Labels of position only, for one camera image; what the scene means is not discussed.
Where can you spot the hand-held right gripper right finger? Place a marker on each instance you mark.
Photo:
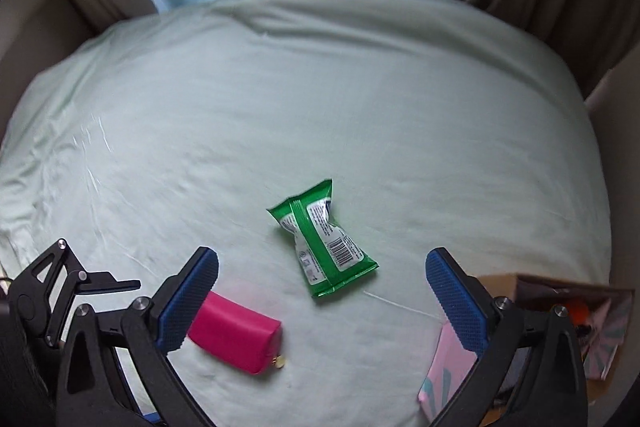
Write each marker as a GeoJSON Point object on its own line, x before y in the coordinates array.
{"type": "Point", "coordinates": [455, 297]}

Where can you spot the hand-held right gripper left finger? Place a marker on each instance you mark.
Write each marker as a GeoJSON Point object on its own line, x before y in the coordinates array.
{"type": "Point", "coordinates": [192, 294]}

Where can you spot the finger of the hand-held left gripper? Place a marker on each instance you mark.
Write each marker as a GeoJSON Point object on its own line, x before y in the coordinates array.
{"type": "Point", "coordinates": [70, 279]}

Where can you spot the pink zipper pouch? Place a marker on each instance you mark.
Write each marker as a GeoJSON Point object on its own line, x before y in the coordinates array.
{"type": "Point", "coordinates": [235, 339]}

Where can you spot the patterned cardboard box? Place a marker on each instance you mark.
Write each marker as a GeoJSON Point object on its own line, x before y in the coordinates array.
{"type": "Point", "coordinates": [452, 362]}

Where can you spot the orange pompom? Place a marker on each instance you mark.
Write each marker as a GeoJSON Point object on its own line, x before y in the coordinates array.
{"type": "Point", "coordinates": [577, 312]}

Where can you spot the green wet wipes packet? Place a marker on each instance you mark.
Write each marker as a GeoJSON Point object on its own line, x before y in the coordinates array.
{"type": "Point", "coordinates": [325, 239]}

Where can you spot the beige padded headboard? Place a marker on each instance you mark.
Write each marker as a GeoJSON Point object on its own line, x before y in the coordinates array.
{"type": "Point", "coordinates": [35, 37]}

